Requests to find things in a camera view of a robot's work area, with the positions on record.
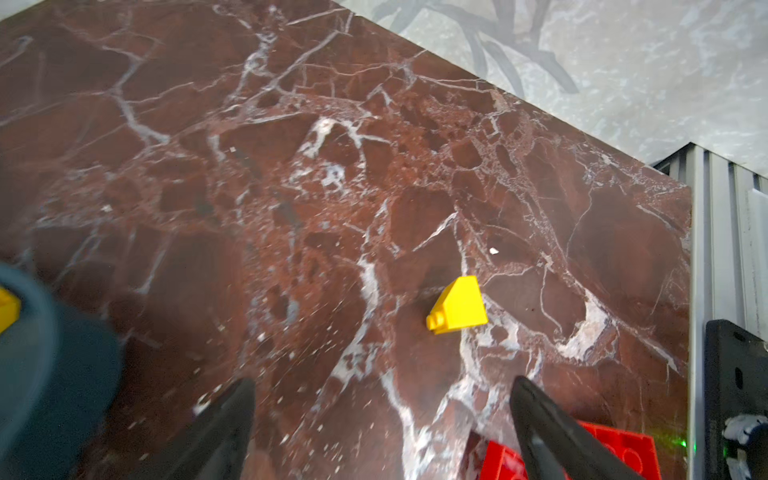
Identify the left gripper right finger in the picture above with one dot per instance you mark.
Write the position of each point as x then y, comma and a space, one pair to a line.
553, 445

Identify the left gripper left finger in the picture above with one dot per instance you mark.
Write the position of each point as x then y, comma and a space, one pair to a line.
214, 446

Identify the yellow sloped brick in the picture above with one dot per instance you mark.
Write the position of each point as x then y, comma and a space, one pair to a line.
10, 309

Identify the red brick right lower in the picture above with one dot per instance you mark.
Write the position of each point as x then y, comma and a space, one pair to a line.
502, 463

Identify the red brick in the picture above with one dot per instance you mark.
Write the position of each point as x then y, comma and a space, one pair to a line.
635, 450
502, 463

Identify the red brick right upper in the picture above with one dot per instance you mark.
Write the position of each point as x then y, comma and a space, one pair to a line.
635, 450

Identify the teal plastic bin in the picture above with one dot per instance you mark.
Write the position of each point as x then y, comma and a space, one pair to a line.
60, 371

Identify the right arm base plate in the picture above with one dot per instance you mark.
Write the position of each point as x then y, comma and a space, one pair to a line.
735, 403

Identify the aluminium front rail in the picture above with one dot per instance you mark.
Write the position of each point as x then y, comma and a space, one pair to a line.
728, 264

